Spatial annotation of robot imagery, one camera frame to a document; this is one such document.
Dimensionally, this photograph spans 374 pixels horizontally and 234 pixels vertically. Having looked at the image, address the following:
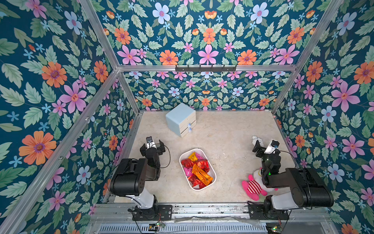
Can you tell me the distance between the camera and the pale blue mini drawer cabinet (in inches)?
37.8

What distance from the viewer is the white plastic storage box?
796 mm

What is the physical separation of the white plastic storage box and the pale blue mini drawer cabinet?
184 millimetres
